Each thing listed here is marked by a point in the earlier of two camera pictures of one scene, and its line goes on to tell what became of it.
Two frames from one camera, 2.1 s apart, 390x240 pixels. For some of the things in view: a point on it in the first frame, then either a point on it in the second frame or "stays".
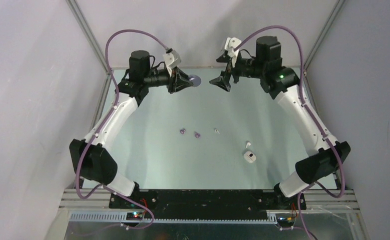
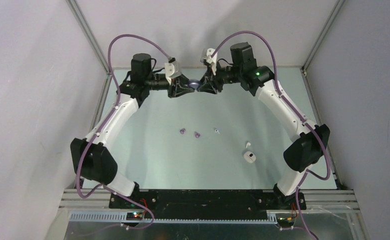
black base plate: (212, 201) stays
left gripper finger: (172, 86) to (180, 91)
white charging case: (250, 156) stays
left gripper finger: (181, 80) stays
